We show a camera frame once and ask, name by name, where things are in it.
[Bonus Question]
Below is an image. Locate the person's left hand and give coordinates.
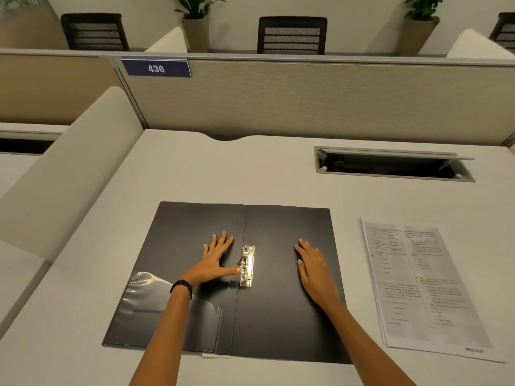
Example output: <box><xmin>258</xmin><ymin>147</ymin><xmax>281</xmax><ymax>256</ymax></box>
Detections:
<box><xmin>180</xmin><ymin>231</ymin><xmax>244</xmax><ymax>289</ymax></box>

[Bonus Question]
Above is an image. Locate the person's right hand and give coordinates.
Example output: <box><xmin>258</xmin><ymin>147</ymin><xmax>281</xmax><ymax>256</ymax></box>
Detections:
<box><xmin>294</xmin><ymin>238</ymin><xmax>346</xmax><ymax>308</ymax></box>

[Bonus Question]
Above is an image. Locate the black folder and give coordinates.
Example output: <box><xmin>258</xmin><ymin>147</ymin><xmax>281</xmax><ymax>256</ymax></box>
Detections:
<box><xmin>101</xmin><ymin>201</ymin><xmax>353</xmax><ymax>365</ymax></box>

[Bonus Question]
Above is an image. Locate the white printed paper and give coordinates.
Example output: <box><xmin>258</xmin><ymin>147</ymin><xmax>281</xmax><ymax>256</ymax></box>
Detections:
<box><xmin>360</xmin><ymin>216</ymin><xmax>507</xmax><ymax>363</ymax></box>

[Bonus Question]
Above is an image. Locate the person's left forearm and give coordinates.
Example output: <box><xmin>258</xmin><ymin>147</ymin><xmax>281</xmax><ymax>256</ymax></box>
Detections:
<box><xmin>128</xmin><ymin>281</ymin><xmax>194</xmax><ymax>386</ymax></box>

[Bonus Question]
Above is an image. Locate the person's right forearm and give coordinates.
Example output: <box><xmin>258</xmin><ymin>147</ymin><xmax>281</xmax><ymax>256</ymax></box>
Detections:
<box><xmin>323</xmin><ymin>299</ymin><xmax>417</xmax><ymax>386</ymax></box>

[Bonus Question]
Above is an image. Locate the black wristband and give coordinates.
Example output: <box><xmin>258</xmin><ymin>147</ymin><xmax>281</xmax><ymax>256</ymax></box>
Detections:
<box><xmin>170</xmin><ymin>279</ymin><xmax>194</xmax><ymax>301</ymax></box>

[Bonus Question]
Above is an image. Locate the white rounded side divider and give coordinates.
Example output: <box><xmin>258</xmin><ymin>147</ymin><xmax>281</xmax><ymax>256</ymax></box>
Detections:
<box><xmin>144</xmin><ymin>26</ymin><xmax>189</xmax><ymax>54</ymax></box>
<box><xmin>0</xmin><ymin>86</ymin><xmax>145</xmax><ymax>262</ymax></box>
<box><xmin>445</xmin><ymin>28</ymin><xmax>515</xmax><ymax>60</ymax></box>

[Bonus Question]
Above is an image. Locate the wide beige partition panel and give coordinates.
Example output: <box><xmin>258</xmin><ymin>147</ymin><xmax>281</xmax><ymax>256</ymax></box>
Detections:
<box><xmin>114</xmin><ymin>54</ymin><xmax>515</xmax><ymax>147</ymax></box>

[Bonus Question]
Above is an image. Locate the blue number sign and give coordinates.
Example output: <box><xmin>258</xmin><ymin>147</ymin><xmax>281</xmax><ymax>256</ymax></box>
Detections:
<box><xmin>121</xmin><ymin>58</ymin><xmax>192</xmax><ymax>79</ymax></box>

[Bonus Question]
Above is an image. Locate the broad-leaf potted plant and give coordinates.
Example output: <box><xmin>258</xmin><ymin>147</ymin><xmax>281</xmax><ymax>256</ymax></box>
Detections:
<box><xmin>172</xmin><ymin>0</ymin><xmax>227</xmax><ymax>54</ymax></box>

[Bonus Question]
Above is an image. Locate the tan partition panel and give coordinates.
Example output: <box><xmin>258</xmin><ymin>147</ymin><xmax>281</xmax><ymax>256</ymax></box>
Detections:
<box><xmin>0</xmin><ymin>50</ymin><xmax>121</xmax><ymax>125</ymax></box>

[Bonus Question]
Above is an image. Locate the black mesh chair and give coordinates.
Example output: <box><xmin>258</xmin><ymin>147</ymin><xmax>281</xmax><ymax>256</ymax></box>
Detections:
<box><xmin>489</xmin><ymin>12</ymin><xmax>515</xmax><ymax>55</ymax></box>
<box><xmin>257</xmin><ymin>16</ymin><xmax>328</xmax><ymax>56</ymax></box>
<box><xmin>61</xmin><ymin>13</ymin><xmax>131</xmax><ymax>52</ymax></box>

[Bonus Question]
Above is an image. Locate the small-leaf potted plant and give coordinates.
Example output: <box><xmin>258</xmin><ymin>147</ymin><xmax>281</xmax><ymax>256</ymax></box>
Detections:
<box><xmin>396</xmin><ymin>0</ymin><xmax>444</xmax><ymax>57</ymax></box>

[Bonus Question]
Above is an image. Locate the glass-topped tan partition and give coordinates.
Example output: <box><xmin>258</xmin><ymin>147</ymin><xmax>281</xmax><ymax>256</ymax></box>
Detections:
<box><xmin>0</xmin><ymin>0</ymin><xmax>69</xmax><ymax>51</ymax></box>

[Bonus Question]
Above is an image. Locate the feathery green plant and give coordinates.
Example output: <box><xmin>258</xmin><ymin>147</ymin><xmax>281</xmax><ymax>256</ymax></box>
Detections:
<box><xmin>0</xmin><ymin>0</ymin><xmax>39</xmax><ymax>11</ymax></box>

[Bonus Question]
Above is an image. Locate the grey desk cable box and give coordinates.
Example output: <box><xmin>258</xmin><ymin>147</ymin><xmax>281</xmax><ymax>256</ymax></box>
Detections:
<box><xmin>0</xmin><ymin>130</ymin><xmax>63</xmax><ymax>156</ymax></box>
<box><xmin>313</xmin><ymin>145</ymin><xmax>476</xmax><ymax>183</ymax></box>

